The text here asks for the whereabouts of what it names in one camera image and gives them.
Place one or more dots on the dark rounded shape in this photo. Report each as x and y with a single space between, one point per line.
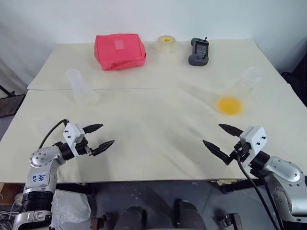
133 218
189 214

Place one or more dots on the clear cup with orange lid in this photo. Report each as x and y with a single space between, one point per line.
231 105

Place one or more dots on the brown metal bracket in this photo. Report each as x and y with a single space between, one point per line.
230 220
98 222

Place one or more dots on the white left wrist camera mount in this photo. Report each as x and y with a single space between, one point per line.
73 136

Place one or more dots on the black stand base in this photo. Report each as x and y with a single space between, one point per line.
10 103

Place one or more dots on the crumpled clear plastic bag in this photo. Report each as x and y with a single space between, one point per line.
69 208

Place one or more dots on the large cream table cloth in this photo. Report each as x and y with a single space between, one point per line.
153 143

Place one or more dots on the black equipment case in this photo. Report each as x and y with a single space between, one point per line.
296 81

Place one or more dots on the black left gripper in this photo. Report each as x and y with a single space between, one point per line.
86 147

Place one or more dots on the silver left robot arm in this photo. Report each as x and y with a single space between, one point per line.
40 157

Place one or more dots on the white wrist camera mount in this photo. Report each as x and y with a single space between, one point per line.
254 141
73 136

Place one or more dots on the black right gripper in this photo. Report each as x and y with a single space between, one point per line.
241 151

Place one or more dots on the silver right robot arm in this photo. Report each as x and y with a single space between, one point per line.
287 172

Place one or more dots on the empty clear plastic cup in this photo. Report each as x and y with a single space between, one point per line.
82 92

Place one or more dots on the brown cardboard box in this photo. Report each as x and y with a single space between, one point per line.
10 191

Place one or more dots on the clear tape roll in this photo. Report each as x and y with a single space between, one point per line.
166 45

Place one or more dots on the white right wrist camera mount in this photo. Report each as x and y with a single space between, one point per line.
254 141

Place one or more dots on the dark grey handheld controller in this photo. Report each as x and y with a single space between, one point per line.
198 54

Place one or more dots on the pink fabric pouch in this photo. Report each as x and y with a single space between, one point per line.
117 51

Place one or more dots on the black table frame bar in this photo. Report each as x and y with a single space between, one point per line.
239 187

